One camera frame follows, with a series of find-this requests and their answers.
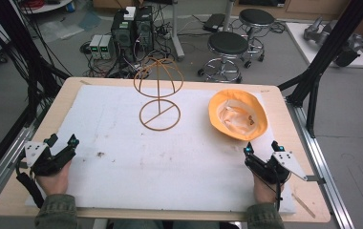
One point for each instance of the grey metal stand leg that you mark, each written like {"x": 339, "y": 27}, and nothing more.
{"x": 176, "y": 35}

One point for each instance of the orange bucket hat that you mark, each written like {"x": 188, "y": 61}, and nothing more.
{"x": 237, "y": 115}

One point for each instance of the wooden strip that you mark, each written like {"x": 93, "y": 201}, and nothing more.
{"x": 303, "y": 205}

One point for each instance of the black flat case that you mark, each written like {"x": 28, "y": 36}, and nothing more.
{"x": 214, "y": 22}

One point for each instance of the person's right hand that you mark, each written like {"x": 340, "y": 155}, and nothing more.
{"x": 263, "y": 191}

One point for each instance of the person's left hand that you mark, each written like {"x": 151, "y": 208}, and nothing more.
{"x": 54, "y": 182}

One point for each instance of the small metal bracket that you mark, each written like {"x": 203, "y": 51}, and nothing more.
{"x": 316, "y": 179}

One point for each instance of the round white table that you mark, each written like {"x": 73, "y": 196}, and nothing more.
{"x": 47, "y": 5}

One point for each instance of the black frame post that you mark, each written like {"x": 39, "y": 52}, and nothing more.
{"x": 326, "y": 54}
{"x": 23, "y": 47}

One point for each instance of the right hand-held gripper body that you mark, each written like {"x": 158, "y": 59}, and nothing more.
{"x": 278, "y": 167}

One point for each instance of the grey power supply unit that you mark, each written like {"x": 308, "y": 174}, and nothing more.
{"x": 95, "y": 46}
{"x": 107, "y": 47}

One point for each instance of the white box device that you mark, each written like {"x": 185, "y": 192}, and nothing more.
{"x": 130, "y": 13}

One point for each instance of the black computer tower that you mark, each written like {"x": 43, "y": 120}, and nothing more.
{"x": 123, "y": 35}
{"x": 144, "y": 28}

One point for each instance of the white foam mat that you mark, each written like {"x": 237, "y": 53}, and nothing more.
{"x": 157, "y": 165}

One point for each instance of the black round stool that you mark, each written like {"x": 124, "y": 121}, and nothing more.
{"x": 256, "y": 17}
{"x": 227, "y": 44}

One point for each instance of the white floor board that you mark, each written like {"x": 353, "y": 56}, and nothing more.
{"x": 300, "y": 38}

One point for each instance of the aluminium rail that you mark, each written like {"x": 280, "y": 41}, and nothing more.
{"x": 319, "y": 159}
{"x": 7, "y": 159}

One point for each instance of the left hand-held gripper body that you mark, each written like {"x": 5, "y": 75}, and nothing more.
{"x": 39, "y": 160}

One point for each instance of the grey robot part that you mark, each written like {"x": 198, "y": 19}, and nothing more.
{"x": 323, "y": 31}

